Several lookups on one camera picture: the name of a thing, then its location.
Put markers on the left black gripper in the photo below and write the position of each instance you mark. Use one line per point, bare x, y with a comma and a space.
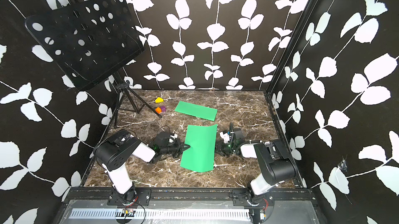
181, 147

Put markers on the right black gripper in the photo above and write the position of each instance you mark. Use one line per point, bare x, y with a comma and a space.
221, 148

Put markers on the green rectangular paper sheet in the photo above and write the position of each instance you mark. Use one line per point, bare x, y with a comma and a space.
195, 110

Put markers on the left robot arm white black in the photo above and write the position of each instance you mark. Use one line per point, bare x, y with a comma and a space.
113, 153

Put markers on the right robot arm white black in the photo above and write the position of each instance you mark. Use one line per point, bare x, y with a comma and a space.
275, 162

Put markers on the orange toy cube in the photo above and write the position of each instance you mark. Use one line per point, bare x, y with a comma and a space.
158, 110

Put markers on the yellow toy block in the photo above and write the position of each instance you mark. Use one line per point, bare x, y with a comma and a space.
159, 100

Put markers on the black perforated music stand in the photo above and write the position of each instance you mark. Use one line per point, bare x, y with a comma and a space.
90, 41

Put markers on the black front mounting rail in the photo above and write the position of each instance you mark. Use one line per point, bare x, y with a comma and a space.
238, 196

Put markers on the white slotted cable duct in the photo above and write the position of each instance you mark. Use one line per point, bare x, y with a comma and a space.
139, 214

